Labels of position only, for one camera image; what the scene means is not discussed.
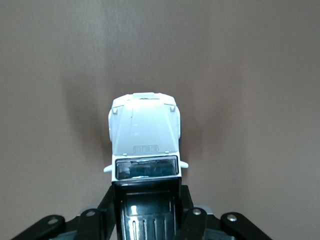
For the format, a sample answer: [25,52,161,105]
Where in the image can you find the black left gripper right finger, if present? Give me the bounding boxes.
[174,184,273,240]

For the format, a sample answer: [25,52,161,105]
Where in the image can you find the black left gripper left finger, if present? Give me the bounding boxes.
[9,184,118,240]

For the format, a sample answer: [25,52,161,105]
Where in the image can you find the white jeep toy black roof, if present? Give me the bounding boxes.
[103,92,190,240]

